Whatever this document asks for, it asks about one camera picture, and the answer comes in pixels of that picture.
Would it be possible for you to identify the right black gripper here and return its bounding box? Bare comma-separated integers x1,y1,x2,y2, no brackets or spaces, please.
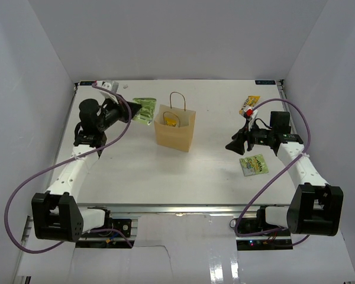
226,120,275,156

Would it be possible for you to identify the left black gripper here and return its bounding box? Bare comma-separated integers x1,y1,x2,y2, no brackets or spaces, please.
96,94,141,132

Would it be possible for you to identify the green mint sachet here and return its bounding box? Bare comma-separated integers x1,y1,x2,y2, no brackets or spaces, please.
133,98,157,125
240,154,269,176

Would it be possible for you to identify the yellow snack bar wrapper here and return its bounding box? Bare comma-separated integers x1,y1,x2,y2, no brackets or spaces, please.
164,117,179,127

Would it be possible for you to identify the brown paper bag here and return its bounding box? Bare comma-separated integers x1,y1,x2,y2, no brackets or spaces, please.
154,91,196,152

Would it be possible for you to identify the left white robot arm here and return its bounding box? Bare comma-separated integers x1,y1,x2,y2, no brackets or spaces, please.
31,99,142,242

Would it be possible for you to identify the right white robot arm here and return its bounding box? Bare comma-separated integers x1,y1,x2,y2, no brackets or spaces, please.
225,108,344,236

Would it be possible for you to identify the yellow candy bar far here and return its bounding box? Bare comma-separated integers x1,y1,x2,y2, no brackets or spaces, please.
239,95,260,115

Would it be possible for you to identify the left blue corner label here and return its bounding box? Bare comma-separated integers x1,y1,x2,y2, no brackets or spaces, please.
79,80,96,86

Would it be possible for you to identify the blue corner label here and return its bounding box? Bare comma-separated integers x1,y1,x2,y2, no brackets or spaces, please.
255,80,276,85
79,80,96,86

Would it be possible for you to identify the right blue corner label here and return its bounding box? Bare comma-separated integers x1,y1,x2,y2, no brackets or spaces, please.
255,80,276,85

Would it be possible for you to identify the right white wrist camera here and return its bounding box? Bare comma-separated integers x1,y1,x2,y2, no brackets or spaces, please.
243,106,258,131

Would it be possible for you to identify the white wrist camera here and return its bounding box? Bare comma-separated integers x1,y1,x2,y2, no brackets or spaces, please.
243,106,258,131
93,80,119,103

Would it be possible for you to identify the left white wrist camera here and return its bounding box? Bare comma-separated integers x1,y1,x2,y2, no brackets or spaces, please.
93,80,119,103

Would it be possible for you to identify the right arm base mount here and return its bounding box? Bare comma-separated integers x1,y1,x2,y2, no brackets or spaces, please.
236,218,293,251

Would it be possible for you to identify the aluminium front rail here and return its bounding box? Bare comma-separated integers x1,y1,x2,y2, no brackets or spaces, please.
76,204,291,215

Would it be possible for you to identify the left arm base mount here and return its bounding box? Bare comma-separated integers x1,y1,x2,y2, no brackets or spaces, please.
75,218,135,249

